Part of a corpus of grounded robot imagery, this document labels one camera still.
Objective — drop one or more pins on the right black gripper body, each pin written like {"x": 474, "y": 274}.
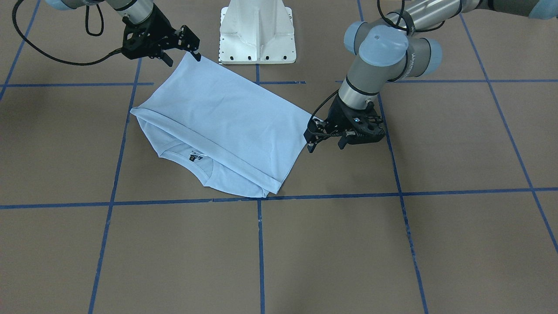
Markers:
{"x": 162, "y": 27}

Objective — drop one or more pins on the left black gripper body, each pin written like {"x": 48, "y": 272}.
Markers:
{"x": 336, "y": 114}

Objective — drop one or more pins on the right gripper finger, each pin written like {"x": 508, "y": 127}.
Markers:
{"x": 188, "y": 41}
{"x": 166, "y": 59}

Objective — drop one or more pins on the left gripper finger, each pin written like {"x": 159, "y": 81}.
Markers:
{"x": 343, "y": 142}
{"x": 316, "y": 132}

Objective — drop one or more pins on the light blue t-shirt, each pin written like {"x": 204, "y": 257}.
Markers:
{"x": 232, "y": 134}

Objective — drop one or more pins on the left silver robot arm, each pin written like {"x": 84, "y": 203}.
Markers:
{"x": 388, "y": 50}

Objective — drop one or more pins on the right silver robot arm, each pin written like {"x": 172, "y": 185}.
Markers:
{"x": 136, "y": 10}

